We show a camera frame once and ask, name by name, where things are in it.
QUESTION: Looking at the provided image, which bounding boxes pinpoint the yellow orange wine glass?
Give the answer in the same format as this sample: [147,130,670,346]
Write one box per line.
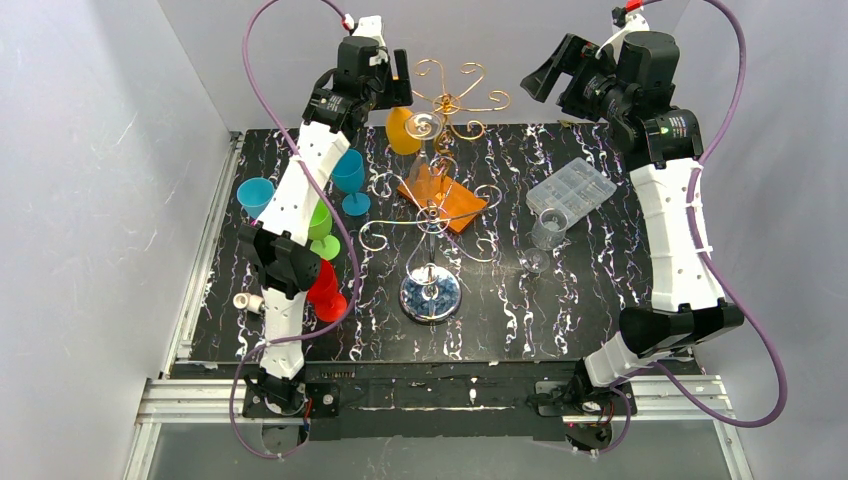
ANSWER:
[386,86,421,155]

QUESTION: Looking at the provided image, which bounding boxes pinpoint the clear wine glass front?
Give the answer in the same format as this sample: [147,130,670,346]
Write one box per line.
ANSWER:
[520,208,569,274]

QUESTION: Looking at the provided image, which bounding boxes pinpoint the clear wine glass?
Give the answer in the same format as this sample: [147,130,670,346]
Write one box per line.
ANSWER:
[520,208,569,274]
[405,112,444,205]

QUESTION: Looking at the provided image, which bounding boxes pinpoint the green wine glass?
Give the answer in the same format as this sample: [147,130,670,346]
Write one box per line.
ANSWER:
[308,200,341,261]

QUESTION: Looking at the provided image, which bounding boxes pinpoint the teal blue wine glass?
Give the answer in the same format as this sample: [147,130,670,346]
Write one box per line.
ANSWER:
[236,177,276,220]

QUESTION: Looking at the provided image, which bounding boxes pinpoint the red wine glass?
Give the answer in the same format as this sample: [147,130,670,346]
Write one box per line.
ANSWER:
[306,259,348,323]

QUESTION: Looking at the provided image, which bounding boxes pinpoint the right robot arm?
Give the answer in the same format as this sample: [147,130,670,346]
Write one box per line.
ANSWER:
[521,31,744,391]

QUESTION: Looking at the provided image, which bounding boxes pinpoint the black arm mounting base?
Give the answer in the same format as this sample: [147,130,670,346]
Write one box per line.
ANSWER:
[240,361,638,452]

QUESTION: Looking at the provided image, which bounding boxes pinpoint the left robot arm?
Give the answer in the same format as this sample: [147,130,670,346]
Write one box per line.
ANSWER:
[239,30,412,381]

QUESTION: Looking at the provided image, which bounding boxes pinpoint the clear wine glass rear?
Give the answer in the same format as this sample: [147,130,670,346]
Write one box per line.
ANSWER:
[405,112,444,205]

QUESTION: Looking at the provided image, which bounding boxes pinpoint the orange wooden rack base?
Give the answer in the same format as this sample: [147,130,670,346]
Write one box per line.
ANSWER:
[397,165,488,234]

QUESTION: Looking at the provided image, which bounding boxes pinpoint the clear plastic screw box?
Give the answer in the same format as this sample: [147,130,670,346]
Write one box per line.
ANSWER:
[526,158,617,229]

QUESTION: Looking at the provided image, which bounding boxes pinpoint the chrome faucet tap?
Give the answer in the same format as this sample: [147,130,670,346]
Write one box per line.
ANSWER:
[232,292,265,315]

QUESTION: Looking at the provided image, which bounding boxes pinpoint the gold wire glass rack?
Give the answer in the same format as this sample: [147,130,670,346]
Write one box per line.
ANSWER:
[412,58,512,149]

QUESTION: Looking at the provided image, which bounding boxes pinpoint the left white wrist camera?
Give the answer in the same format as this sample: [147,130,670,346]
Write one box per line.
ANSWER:
[342,13,386,50]

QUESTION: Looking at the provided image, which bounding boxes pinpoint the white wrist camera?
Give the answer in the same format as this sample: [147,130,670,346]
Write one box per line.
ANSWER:
[600,0,650,60]
[342,13,386,50]

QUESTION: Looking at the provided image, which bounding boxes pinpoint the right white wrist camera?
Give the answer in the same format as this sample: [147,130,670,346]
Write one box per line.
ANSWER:
[600,0,650,60]

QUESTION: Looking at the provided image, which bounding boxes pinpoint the silver wire glass rack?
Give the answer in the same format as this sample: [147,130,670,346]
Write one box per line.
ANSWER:
[358,155,503,327]

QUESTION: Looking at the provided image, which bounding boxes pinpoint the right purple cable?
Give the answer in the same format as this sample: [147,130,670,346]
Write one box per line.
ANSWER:
[639,0,790,455]

